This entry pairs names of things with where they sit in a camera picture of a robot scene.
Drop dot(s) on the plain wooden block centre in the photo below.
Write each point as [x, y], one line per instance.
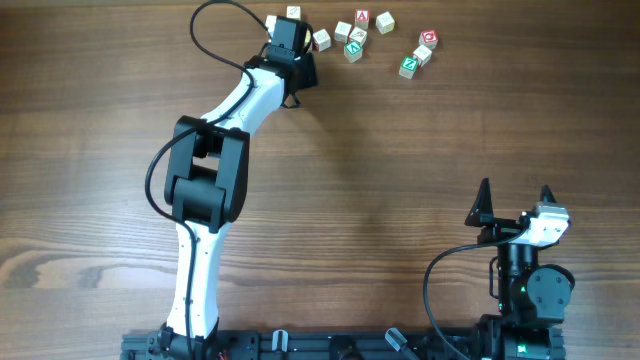
[342, 31]

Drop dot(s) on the green letter Z block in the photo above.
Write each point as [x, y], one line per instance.
[408, 67]

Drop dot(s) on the plain wooden block far left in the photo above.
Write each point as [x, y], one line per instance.
[270, 24]

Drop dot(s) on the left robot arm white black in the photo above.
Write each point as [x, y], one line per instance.
[207, 178]

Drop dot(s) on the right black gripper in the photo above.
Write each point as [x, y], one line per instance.
[482, 213]

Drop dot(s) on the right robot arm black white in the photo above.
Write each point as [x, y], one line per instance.
[532, 297]

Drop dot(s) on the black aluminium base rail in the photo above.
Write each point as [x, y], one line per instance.
[391, 344]

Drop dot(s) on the wooden block top left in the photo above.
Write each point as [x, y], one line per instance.
[293, 12]

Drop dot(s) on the plain wooden block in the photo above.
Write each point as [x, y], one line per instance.
[270, 24]
[342, 31]
[385, 22]

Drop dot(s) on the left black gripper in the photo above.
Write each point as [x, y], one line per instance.
[304, 70]

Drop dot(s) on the green letter A block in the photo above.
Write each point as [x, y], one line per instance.
[353, 51]

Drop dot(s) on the plain wooden block right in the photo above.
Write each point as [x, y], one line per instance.
[385, 22]

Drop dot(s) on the red letter O block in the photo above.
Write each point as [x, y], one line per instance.
[429, 39]

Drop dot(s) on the wooden block red edge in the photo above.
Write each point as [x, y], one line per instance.
[321, 40]

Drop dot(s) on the wooden block drawing top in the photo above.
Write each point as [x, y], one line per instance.
[358, 35]

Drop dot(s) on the wooden block red sides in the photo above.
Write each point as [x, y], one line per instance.
[422, 55]

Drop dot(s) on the red letter A block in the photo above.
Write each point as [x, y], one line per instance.
[362, 18]

